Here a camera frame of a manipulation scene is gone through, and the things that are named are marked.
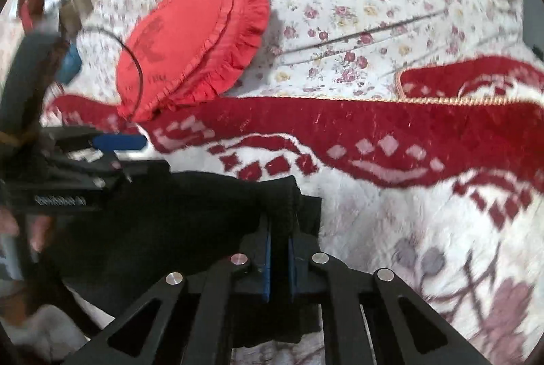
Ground red heart-shaped frilled pillow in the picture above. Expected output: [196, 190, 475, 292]
[116, 0, 271, 123]

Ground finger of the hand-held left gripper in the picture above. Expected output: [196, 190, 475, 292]
[64, 154, 171, 184]
[42, 126, 148, 155]

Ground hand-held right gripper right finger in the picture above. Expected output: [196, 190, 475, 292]
[287, 236, 494, 365]

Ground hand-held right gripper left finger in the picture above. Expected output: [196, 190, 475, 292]
[64, 216, 273, 365]

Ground red and white plush blanket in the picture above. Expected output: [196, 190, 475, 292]
[42, 56, 544, 365]

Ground black pants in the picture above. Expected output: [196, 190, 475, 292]
[25, 171, 324, 349]

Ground person's left hand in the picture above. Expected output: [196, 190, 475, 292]
[0, 205, 54, 255]

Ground black cable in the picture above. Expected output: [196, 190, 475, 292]
[79, 27, 145, 119]

